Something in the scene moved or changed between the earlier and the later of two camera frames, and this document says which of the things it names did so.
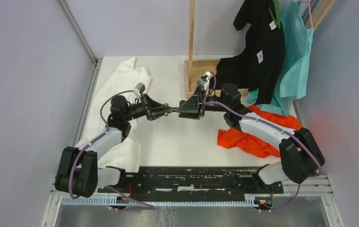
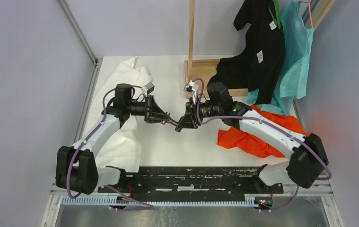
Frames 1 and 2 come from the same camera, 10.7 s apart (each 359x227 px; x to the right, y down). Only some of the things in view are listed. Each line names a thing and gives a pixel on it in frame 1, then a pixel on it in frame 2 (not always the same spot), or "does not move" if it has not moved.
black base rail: (191, 183) does not move
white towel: (130, 75) does not move
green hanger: (277, 21) does not move
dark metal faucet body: (177, 109) -> (179, 127)
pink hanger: (309, 2) does not move
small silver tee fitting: (169, 109) -> (169, 119)
